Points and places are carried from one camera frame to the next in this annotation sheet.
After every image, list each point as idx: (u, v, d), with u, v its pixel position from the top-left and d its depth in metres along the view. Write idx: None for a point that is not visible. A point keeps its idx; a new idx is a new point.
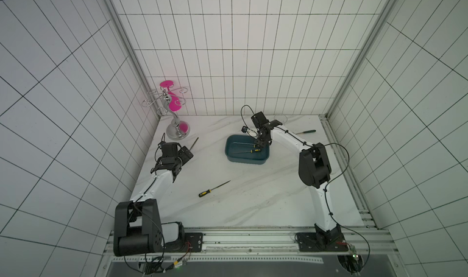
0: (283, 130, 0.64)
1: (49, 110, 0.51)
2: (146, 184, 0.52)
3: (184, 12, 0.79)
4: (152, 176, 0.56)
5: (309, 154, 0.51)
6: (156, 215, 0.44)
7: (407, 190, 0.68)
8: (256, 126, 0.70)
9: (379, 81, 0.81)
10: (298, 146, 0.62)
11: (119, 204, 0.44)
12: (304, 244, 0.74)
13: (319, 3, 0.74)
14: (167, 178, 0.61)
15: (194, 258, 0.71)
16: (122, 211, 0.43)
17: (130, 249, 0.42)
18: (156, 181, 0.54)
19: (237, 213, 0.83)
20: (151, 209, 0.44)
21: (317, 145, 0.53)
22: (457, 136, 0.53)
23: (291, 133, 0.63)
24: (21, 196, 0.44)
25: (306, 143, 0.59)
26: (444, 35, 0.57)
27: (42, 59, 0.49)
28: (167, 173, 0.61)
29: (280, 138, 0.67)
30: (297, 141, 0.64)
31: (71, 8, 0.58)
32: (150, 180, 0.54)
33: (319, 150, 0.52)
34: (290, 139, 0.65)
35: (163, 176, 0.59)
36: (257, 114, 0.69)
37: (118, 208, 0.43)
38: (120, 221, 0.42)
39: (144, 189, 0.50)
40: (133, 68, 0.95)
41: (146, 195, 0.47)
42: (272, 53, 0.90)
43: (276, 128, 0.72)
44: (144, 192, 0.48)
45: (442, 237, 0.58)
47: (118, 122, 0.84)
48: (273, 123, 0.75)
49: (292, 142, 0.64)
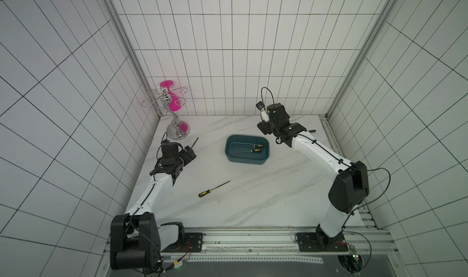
0: (309, 139, 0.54)
1: (49, 110, 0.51)
2: (143, 193, 0.50)
3: (184, 12, 0.79)
4: (150, 185, 0.53)
5: (350, 177, 0.52)
6: (154, 228, 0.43)
7: (407, 191, 0.68)
8: (273, 120, 0.65)
9: (379, 80, 0.81)
10: (332, 164, 0.50)
11: (115, 217, 0.42)
12: (304, 245, 0.74)
13: (319, 3, 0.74)
14: (166, 185, 0.59)
15: (195, 258, 0.71)
16: (118, 224, 0.41)
17: (127, 263, 0.41)
18: (153, 189, 0.52)
19: (237, 214, 0.83)
20: (148, 224, 0.42)
21: (359, 167, 0.49)
22: (456, 136, 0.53)
23: (321, 146, 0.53)
24: (21, 196, 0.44)
25: (342, 161, 0.50)
26: (444, 35, 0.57)
27: (42, 59, 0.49)
28: (164, 180, 0.58)
29: (305, 148, 0.56)
30: (331, 157, 0.52)
31: (71, 8, 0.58)
32: (147, 189, 0.51)
33: (361, 171, 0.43)
34: (322, 152, 0.53)
35: (162, 182, 0.56)
36: (278, 107, 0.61)
37: (114, 221, 0.41)
38: (116, 234, 0.41)
39: (141, 199, 0.48)
40: (133, 67, 0.95)
41: (144, 207, 0.45)
42: (272, 53, 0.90)
43: (300, 137, 0.59)
44: (141, 202, 0.47)
45: (442, 237, 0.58)
47: (118, 122, 0.84)
48: (297, 130, 0.62)
49: (324, 157, 0.52)
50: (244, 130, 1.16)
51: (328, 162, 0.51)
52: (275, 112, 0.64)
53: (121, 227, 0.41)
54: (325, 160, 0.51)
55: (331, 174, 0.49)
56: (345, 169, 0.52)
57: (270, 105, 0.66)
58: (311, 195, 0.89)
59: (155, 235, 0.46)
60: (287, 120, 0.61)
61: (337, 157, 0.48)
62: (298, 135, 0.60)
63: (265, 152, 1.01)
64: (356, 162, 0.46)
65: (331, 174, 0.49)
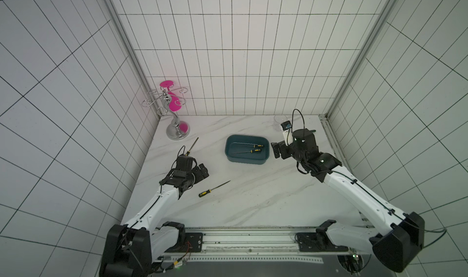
0: (349, 179, 0.50)
1: (49, 110, 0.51)
2: (146, 204, 0.50)
3: (184, 12, 0.79)
4: (155, 196, 0.53)
5: (406, 235, 0.44)
6: (147, 247, 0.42)
7: (407, 191, 0.68)
8: (303, 150, 0.57)
9: (379, 80, 0.81)
10: (380, 214, 0.42)
11: (114, 226, 0.42)
12: (304, 245, 0.74)
13: (319, 3, 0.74)
14: (170, 199, 0.58)
15: (195, 258, 0.71)
16: (114, 234, 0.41)
17: None
18: (158, 203, 0.51)
19: (237, 214, 0.83)
20: (142, 241, 0.42)
21: (417, 222, 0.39)
22: (456, 136, 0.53)
23: (364, 189, 0.47)
24: (21, 195, 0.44)
25: (393, 212, 0.42)
26: (445, 35, 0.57)
27: (42, 60, 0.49)
28: (171, 195, 0.58)
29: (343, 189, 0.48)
30: (379, 206, 0.44)
31: (71, 8, 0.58)
32: (152, 201, 0.51)
33: (418, 227, 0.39)
34: (366, 198, 0.45)
35: (166, 196, 0.56)
36: (307, 136, 0.56)
37: (112, 231, 0.41)
38: (110, 246, 0.41)
39: (142, 211, 0.47)
40: (133, 67, 0.95)
41: (143, 220, 0.45)
42: (272, 53, 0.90)
43: (337, 175, 0.51)
44: (141, 215, 0.46)
45: (442, 237, 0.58)
47: (119, 122, 0.84)
48: (330, 164, 0.54)
49: (370, 204, 0.44)
50: (244, 130, 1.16)
51: (376, 211, 0.43)
52: (304, 142, 0.56)
53: (116, 238, 0.45)
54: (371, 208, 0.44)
55: (379, 226, 0.42)
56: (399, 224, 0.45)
57: (298, 131, 0.59)
58: (311, 195, 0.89)
59: (147, 253, 0.45)
60: (316, 150, 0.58)
61: (386, 207, 0.43)
62: (334, 171, 0.52)
63: (265, 152, 1.01)
64: (411, 215, 0.41)
65: (381, 226, 0.42)
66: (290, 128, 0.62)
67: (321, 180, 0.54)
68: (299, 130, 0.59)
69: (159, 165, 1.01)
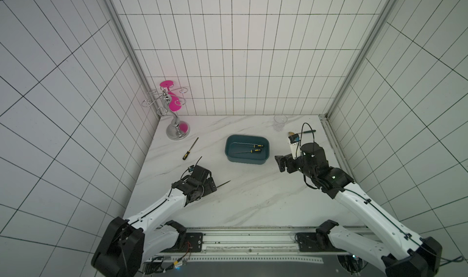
0: (362, 199, 0.48)
1: (48, 111, 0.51)
2: (152, 204, 0.51)
3: (184, 12, 0.79)
4: (163, 198, 0.54)
5: (423, 262, 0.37)
6: (139, 248, 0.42)
7: (407, 191, 0.68)
8: (313, 165, 0.56)
9: (379, 80, 0.81)
10: (397, 238, 0.41)
11: (116, 218, 0.44)
12: (304, 245, 0.74)
13: (319, 3, 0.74)
14: (176, 204, 0.58)
15: (195, 258, 0.71)
16: (114, 227, 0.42)
17: (102, 268, 0.41)
18: (163, 206, 0.52)
19: (237, 214, 0.83)
20: (134, 242, 0.41)
21: (434, 248, 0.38)
22: (456, 136, 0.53)
23: (378, 210, 0.46)
24: (21, 196, 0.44)
25: (410, 237, 0.41)
26: (445, 35, 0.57)
27: (43, 60, 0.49)
28: (177, 201, 0.58)
29: (356, 208, 0.47)
30: (394, 230, 0.42)
31: (71, 8, 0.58)
32: (158, 203, 0.52)
33: (436, 254, 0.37)
34: (381, 220, 0.44)
35: (172, 202, 0.55)
36: (317, 150, 0.55)
37: (113, 222, 0.43)
38: (107, 237, 0.42)
39: (146, 211, 0.48)
40: (133, 67, 0.95)
41: (143, 221, 0.45)
42: (272, 53, 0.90)
43: (350, 193, 0.50)
44: (143, 215, 0.47)
45: (442, 237, 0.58)
47: (119, 122, 0.84)
48: (342, 181, 0.52)
49: (386, 227, 0.43)
50: (244, 130, 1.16)
51: (392, 235, 0.42)
52: (313, 156, 0.54)
53: (114, 232, 0.46)
54: (386, 231, 0.43)
55: (395, 249, 0.41)
56: (416, 251, 0.44)
57: (308, 145, 0.58)
58: (311, 195, 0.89)
59: (138, 254, 0.44)
60: (327, 165, 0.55)
61: (403, 231, 0.42)
62: (347, 190, 0.50)
63: (265, 152, 1.01)
64: (428, 241, 0.40)
65: (396, 250, 0.41)
66: (298, 141, 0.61)
67: (331, 198, 0.53)
68: (309, 143, 0.59)
69: (159, 165, 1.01)
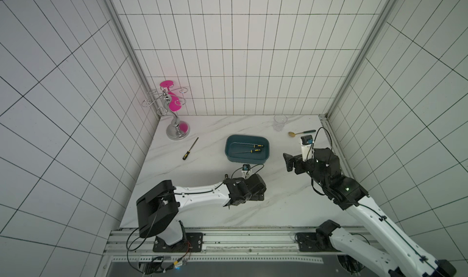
0: (377, 215, 0.46)
1: (48, 110, 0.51)
2: (200, 189, 0.51)
3: (184, 12, 0.79)
4: (210, 187, 0.54)
5: None
6: (167, 219, 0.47)
7: (407, 191, 0.68)
8: (325, 173, 0.53)
9: (379, 81, 0.81)
10: (412, 261, 0.40)
11: (166, 181, 0.47)
12: (304, 245, 0.74)
13: (319, 3, 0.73)
14: (218, 201, 0.56)
15: (194, 258, 0.71)
16: (161, 188, 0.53)
17: (141, 213, 0.45)
18: (208, 195, 0.52)
19: (237, 214, 0.83)
20: (166, 213, 0.43)
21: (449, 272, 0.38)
22: (457, 136, 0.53)
23: (392, 227, 0.44)
24: (20, 196, 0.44)
25: (426, 260, 0.40)
26: (445, 35, 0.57)
27: (43, 60, 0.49)
28: (220, 198, 0.55)
29: (370, 224, 0.46)
30: (410, 251, 0.41)
31: (70, 7, 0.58)
32: (205, 189, 0.52)
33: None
34: (396, 238, 0.43)
35: (214, 196, 0.53)
36: (332, 159, 0.51)
37: (163, 184, 0.46)
38: (156, 191, 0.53)
39: (191, 191, 0.49)
40: (133, 67, 0.95)
41: (184, 198, 0.47)
42: (272, 54, 0.94)
43: (364, 208, 0.47)
44: (187, 192, 0.48)
45: (442, 237, 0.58)
47: (118, 122, 0.84)
48: (355, 193, 0.50)
49: (400, 247, 0.42)
50: (244, 130, 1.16)
51: (407, 257, 0.41)
52: (327, 165, 0.50)
53: (161, 191, 0.50)
54: (401, 252, 0.41)
55: (406, 268, 0.41)
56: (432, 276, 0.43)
57: (323, 153, 0.54)
58: (311, 195, 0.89)
59: (164, 224, 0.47)
60: (340, 175, 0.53)
61: (418, 252, 0.41)
62: (361, 204, 0.48)
63: (265, 152, 1.01)
64: (444, 264, 0.39)
65: (407, 269, 0.41)
66: (311, 143, 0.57)
67: (343, 209, 0.51)
68: (324, 151, 0.54)
69: (159, 165, 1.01)
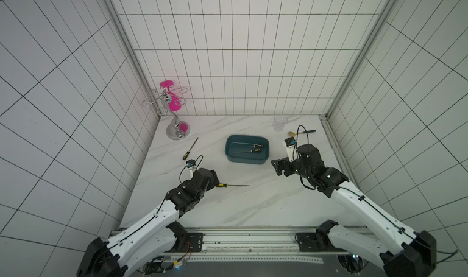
0: (356, 195, 0.50)
1: (47, 110, 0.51)
2: (138, 223, 0.48)
3: (184, 12, 0.79)
4: (152, 213, 0.51)
5: (417, 255, 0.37)
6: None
7: (407, 191, 0.68)
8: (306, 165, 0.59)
9: (379, 81, 0.81)
10: (391, 234, 0.42)
11: (95, 239, 0.43)
12: (304, 245, 0.74)
13: (319, 3, 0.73)
14: (167, 220, 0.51)
15: (194, 258, 0.71)
16: (92, 250, 0.44)
17: None
18: (150, 223, 0.49)
19: (237, 214, 0.83)
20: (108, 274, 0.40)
21: (428, 241, 0.41)
22: (456, 136, 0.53)
23: (371, 204, 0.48)
24: (20, 196, 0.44)
25: (404, 231, 0.42)
26: (444, 35, 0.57)
27: (43, 60, 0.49)
28: (167, 217, 0.54)
29: (350, 205, 0.49)
30: (388, 224, 0.43)
31: (70, 7, 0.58)
32: (145, 218, 0.49)
33: (430, 248, 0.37)
34: (375, 215, 0.45)
35: (162, 217, 0.52)
36: (312, 151, 0.57)
37: (94, 243, 0.42)
38: (86, 257, 0.41)
39: (129, 231, 0.46)
40: (133, 67, 0.95)
41: (124, 243, 0.44)
42: (272, 53, 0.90)
43: (343, 190, 0.51)
44: (125, 236, 0.45)
45: (442, 237, 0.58)
47: (119, 122, 0.84)
48: (337, 179, 0.54)
49: (379, 221, 0.44)
50: (244, 130, 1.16)
51: (386, 229, 0.43)
52: (308, 156, 0.57)
53: (94, 253, 0.45)
54: (380, 226, 0.43)
55: (390, 245, 0.42)
56: (411, 245, 0.45)
57: (303, 147, 0.60)
58: (310, 195, 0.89)
59: None
60: (322, 165, 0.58)
61: (396, 225, 0.43)
62: (341, 187, 0.52)
63: (265, 152, 1.01)
64: (422, 235, 0.41)
65: (390, 245, 0.42)
66: (294, 143, 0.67)
67: (328, 196, 0.54)
68: (304, 145, 0.60)
69: (159, 165, 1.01)
